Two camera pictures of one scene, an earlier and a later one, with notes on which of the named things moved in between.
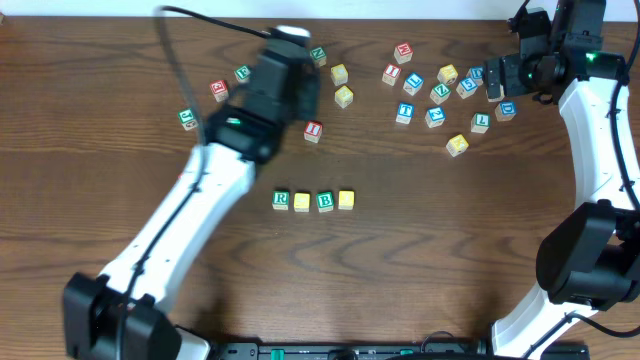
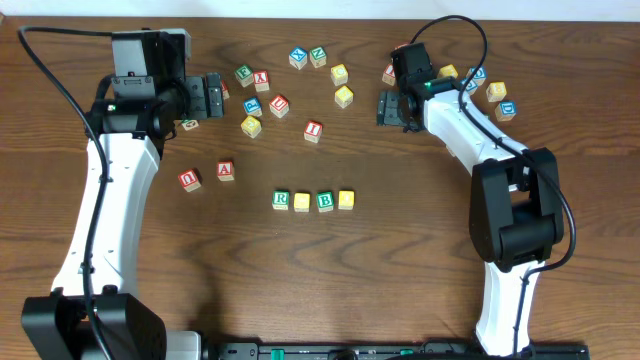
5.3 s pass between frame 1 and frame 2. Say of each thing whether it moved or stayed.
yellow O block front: stayed
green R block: stayed
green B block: stayed
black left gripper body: moved
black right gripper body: moved
